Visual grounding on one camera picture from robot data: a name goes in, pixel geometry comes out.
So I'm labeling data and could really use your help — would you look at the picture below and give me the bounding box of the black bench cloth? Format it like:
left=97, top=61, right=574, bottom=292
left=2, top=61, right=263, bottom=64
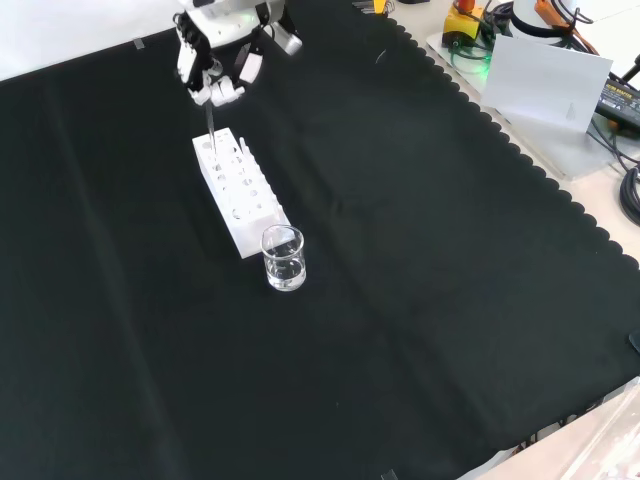
left=0, top=0, right=640, bottom=480

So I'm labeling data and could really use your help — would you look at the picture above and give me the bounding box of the hex key set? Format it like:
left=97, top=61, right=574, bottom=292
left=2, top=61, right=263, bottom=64
left=351, top=0, right=397, bottom=16

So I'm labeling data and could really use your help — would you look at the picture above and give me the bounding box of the green cable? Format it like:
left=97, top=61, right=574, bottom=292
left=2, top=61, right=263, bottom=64
left=448, top=42, right=494, bottom=77

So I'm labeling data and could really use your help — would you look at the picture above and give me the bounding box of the clear glass rod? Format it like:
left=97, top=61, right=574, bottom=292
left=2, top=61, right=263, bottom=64
left=204, top=101, right=220, bottom=155

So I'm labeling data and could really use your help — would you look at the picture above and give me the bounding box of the white test tube rack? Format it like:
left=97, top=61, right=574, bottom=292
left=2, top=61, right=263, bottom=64
left=191, top=127, right=292, bottom=259

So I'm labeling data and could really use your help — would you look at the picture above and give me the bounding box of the pale base plate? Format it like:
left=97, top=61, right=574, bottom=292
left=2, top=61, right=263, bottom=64
left=424, top=27, right=633, bottom=180

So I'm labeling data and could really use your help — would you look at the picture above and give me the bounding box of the yellow stop button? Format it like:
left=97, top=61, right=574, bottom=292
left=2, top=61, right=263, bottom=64
left=443, top=0, right=485, bottom=47

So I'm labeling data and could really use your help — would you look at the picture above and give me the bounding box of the black power adapter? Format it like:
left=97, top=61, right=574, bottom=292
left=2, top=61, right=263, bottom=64
left=594, top=73, right=640, bottom=128

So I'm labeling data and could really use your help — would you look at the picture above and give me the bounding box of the orange cable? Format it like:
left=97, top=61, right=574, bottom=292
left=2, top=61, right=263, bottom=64
left=537, top=0, right=600, bottom=57

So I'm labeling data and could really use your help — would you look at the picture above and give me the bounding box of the glass beaker with water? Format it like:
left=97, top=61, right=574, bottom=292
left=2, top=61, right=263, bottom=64
left=260, top=224, right=307, bottom=293

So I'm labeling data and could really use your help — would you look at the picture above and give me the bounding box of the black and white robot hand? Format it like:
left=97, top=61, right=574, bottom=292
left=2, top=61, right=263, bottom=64
left=172, top=0, right=305, bottom=108

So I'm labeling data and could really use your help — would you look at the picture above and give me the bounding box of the coiled black cable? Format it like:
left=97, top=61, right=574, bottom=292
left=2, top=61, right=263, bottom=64
left=619, top=167, right=640, bottom=227

